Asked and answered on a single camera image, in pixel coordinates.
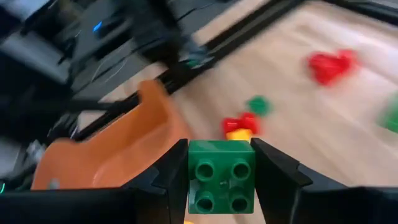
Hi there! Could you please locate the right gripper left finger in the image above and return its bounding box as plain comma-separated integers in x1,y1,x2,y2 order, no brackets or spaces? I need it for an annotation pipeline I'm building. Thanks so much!
122,138,190,224

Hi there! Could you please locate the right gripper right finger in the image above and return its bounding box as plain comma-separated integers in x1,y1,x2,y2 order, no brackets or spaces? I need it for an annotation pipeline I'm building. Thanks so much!
250,138,313,224

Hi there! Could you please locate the dark grey desk shelf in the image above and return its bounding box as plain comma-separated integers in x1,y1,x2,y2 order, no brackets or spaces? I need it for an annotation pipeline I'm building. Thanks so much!
0,29,75,85

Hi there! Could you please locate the large red building block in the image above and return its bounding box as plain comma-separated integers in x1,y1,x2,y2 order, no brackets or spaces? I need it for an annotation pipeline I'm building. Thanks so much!
337,49,358,71

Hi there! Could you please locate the large green building block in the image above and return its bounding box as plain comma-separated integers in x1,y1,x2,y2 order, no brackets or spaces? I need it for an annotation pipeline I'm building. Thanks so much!
377,96,398,134

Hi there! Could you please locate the small green building block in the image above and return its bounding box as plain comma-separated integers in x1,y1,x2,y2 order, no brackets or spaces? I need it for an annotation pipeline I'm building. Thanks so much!
187,139,256,215
245,95,274,118

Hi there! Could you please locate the orange plastic bin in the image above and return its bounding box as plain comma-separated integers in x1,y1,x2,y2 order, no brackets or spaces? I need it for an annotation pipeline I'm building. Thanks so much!
30,79,191,191

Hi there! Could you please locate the small red building block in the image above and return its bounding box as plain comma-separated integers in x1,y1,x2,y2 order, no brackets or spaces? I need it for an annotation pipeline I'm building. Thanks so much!
239,111,261,133
221,117,242,134

